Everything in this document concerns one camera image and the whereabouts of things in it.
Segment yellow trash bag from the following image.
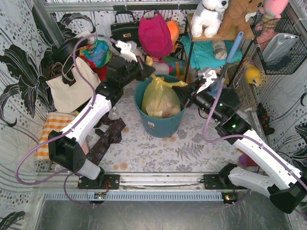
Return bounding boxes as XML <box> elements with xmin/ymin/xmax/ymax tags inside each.
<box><xmin>141</xmin><ymin>56</ymin><xmax>189</xmax><ymax>118</ymax></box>

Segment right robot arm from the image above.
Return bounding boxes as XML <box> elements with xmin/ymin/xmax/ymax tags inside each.
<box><xmin>173</xmin><ymin>80</ymin><xmax>307</xmax><ymax>214</ymax></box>

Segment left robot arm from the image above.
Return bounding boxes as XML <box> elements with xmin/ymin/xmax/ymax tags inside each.
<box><xmin>48</xmin><ymin>56</ymin><xmax>155</xmax><ymax>189</ymax></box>

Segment teal trash bin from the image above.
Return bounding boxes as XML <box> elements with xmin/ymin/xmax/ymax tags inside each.
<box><xmin>134</xmin><ymin>75</ymin><xmax>185</xmax><ymax>138</ymax></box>

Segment magenta fabric bag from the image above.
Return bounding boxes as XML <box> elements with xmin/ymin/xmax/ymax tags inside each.
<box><xmin>138</xmin><ymin>13</ymin><xmax>173</xmax><ymax>58</ymax></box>

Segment cream canvas tote bag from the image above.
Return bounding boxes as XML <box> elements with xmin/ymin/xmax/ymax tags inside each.
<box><xmin>47</xmin><ymin>57</ymin><xmax>100</xmax><ymax>113</ymax></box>

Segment pink plush pig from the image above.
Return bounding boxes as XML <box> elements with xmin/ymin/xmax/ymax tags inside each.
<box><xmin>146</xmin><ymin>56</ymin><xmax>173</xmax><ymax>75</ymax></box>

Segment blue flat mop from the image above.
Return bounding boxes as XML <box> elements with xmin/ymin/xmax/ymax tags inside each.
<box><xmin>211</xmin><ymin>31</ymin><xmax>244</xmax><ymax>99</ymax></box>

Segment white plush lamb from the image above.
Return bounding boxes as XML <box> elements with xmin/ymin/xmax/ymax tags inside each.
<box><xmin>133</xmin><ymin>47</ymin><xmax>144</xmax><ymax>60</ymax></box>

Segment rainbow striped cloth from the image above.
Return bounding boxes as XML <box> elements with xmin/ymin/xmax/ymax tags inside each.
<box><xmin>162</xmin><ymin>56</ymin><xmax>186</xmax><ymax>81</ymax></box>

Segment teal folded towel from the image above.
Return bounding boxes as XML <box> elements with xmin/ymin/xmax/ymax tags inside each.
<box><xmin>180</xmin><ymin>36</ymin><xmax>243</xmax><ymax>69</ymax></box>

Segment red garment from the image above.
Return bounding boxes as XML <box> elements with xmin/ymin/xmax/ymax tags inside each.
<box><xmin>92</xmin><ymin>64</ymin><xmax>108</xmax><ymax>81</ymax></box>

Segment black leather handbag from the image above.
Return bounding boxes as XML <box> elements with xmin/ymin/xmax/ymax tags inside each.
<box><xmin>110</xmin><ymin>11</ymin><xmax>141</xmax><ymax>47</ymax></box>

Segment orange plush toy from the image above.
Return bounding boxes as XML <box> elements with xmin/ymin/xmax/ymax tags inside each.
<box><xmin>166</xmin><ymin>21</ymin><xmax>179</xmax><ymax>51</ymax></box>

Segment yellow plush duck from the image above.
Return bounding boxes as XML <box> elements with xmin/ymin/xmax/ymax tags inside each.
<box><xmin>243</xmin><ymin>58</ymin><xmax>260</xmax><ymax>87</ymax></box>

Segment white plush dog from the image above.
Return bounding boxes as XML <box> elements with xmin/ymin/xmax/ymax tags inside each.
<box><xmin>190</xmin><ymin>0</ymin><xmax>229</xmax><ymax>38</ymax></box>

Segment brown floral necktie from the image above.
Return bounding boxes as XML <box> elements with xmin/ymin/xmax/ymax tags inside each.
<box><xmin>86</xmin><ymin>115</ymin><xmax>126</xmax><ymax>165</ymax></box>

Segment wooden metal shelf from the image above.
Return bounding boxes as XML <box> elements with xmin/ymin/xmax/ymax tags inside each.
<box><xmin>180</xmin><ymin>13</ymin><xmax>243</xmax><ymax>81</ymax></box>

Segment brown teddy bear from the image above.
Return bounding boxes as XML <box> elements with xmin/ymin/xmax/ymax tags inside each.
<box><xmin>218</xmin><ymin>0</ymin><xmax>263</xmax><ymax>38</ymax></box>

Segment black hat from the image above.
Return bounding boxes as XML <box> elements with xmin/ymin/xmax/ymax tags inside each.
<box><xmin>52</xmin><ymin>38</ymin><xmax>81</xmax><ymax>64</ymax></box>

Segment silver foil pouch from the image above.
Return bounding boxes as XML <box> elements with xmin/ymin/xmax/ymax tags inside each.
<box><xmin>262</xmin><ymin>33</ymin><xmax>299</xmax><ymax>62</ymax></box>

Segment pink fuzzy case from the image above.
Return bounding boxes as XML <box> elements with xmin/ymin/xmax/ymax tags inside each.
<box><xmin>82</xmin><ymin>140</ymin><xmax>89</xmax><ymax>155</ymax></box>

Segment orange checkered cloth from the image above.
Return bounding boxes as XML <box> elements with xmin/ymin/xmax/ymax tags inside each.
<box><xmin>36</xmin><ymin>114</ymin><xmax>75</xmax><ymax>160</ymax></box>

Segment pink plush toy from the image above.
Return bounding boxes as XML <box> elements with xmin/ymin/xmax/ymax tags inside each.
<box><xmin>259</xmin><ymin>0</ymin><xmax>289</xmax><ymax>23</ymax></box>

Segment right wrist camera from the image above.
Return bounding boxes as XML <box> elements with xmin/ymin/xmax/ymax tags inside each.
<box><xmin>196</xmin><ymin>70</ymin><xmax>218</xmax><ymax>94</ymax></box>

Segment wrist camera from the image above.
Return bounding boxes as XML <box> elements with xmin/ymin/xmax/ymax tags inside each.
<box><xmin>196</xmin><ymin>70</ymin><xmax>218</xmax><ymax>94</ymax></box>
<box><xmin>115</xmin><ymin>41</ymin><xmax>138</xmax><ymax>62</ymax></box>

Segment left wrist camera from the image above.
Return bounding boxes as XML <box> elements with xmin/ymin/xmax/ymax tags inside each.
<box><xmin>115</xmin><ymin>41</ymin><xmax>138</xmax><ymax>62</ymax></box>

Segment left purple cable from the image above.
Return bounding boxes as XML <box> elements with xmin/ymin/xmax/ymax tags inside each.
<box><xmin>14</xmin><ymin>34</ymin><xmax>120</xmax><ymax>207</ymax></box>

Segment purple cable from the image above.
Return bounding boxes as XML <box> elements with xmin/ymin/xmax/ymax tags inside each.
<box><xmin>202</xmin><ymin>79</ymin><xmax>307</xmax><ymax>219</ymax></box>
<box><xmin>14</xmin><ymin>34</ymin><xmax>120</xmax><ymax>207</ymax></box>

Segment black wire basket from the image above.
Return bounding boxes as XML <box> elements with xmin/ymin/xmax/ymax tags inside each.
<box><xmin>250</xmin><ymin>12</ymin><xmax>307</xmax><ymax>75</ymax></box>

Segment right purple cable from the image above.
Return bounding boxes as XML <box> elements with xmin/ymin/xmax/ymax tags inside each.
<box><xmin>202</xmin><ymin>79</ymin><xmax>307</xmax><ymax>219</ymax></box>

